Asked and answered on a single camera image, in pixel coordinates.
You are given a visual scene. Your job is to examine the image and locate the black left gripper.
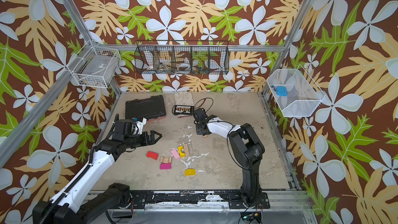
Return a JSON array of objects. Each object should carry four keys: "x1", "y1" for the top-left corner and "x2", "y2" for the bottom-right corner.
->
[{"x1": 125, "y1": 130, "x2": 163, "y2": 149}]

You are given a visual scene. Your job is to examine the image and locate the natural wood arch block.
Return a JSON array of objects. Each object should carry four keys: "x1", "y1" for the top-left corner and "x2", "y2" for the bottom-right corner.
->
[{"x1": 160, "y1": 157, "x2": 172, "y2": 164}]

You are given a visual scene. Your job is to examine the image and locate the light pink wood block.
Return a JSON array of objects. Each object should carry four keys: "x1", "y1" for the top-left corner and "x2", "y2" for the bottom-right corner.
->
[{"x1": 171, "y1": 149, "x2": 180, "y2": 160}]

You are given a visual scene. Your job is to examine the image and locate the natural wood plank block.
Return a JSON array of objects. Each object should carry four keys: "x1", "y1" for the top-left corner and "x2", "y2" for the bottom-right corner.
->
[{"x1": 182, "y1": 144, "x2": 190, "y2": 157}]

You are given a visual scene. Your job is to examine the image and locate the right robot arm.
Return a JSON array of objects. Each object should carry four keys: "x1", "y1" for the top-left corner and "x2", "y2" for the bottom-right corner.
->
[{"x1": 193, "y1": 108, "x2": 265, "y2": 207}]

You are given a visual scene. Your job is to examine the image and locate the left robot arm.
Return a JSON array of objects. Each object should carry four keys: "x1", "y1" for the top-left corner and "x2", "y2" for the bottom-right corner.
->
[{"x1": 32, "y1": 119, "x2": 162, "y2": 224}]

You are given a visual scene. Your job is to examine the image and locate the red wood block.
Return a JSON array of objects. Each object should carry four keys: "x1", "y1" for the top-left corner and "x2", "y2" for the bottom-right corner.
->
[{"x1": 146, "y1": 151, "x2": 159, "y2": 160}]

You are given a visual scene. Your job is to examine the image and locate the magenta wood block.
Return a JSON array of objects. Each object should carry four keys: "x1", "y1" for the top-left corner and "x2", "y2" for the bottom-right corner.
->
[{"x1": 160, "y1": 163, "x2": 172, "y2": 170}]

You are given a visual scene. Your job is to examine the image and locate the yellow rounded wood block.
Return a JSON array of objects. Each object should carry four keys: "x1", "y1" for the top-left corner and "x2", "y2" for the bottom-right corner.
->
[{"x1": 184, "y1": 168, "x2": 196, "y2": 176}]

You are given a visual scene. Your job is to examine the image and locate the black charging board yellow connectors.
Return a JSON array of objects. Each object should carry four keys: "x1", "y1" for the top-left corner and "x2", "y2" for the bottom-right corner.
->
[{"x1": 172, "y1": 99, "x2": 206, "y2": 116}]

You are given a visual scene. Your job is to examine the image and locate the white work glove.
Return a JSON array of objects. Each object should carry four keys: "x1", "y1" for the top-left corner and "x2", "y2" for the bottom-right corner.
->
[{"x1": 174, "y1": 91, "x2": 194, "y2": 106}]

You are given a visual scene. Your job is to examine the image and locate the black and red tool case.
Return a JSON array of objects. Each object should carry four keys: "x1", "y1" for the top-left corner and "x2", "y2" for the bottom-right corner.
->
[{"x1": 125, "y1": 95, "x2": 166, "y2": 121}]

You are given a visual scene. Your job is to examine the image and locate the blue object in basket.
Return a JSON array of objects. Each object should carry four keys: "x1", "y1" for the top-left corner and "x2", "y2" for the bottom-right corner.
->
[{"x1": 274, "y1": 86, "x2": 288, "y2": 96}]

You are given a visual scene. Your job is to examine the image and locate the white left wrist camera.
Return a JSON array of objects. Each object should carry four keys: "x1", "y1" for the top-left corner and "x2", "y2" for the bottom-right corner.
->
[{"x1": 133, "y1": 118, "x2": 147, "y2": 135}]

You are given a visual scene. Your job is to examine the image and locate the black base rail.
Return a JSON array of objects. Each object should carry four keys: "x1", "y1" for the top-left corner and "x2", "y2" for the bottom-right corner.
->
[{"x1": 130, "y1": 189, "x2": 271, "y2": 209}]

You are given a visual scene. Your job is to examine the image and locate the black wire basket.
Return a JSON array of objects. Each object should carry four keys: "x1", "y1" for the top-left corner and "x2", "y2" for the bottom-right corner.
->
[{"x1": 133, "y1": 40, "x2": 230, "y2": 75}]

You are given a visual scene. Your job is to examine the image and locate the white wire basket left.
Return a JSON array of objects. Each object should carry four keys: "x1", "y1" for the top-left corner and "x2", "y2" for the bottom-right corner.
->
[{"x1": 69, "y1": 46, "x2": 121, "y2": 88}]

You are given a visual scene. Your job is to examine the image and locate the white wire basket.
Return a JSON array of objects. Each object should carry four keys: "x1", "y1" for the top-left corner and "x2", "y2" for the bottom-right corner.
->
[
  {"x1": 69, "y1": 46, "x2": 121, "y2": 88},
  {"x1": 267, "y1": 65, "x2": 326, "y2": 118}
]

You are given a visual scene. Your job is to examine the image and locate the white wire basket right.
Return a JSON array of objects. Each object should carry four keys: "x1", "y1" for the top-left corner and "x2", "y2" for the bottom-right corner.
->
[{"x1": 267, "y1": 65, "x2": 326, "y2": 118}]

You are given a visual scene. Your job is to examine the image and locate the aluminium frame post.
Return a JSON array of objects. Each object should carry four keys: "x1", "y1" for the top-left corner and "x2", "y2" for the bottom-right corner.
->
[{"x1": 61, "y1": 0, "x2": 121, "y2": 96}]

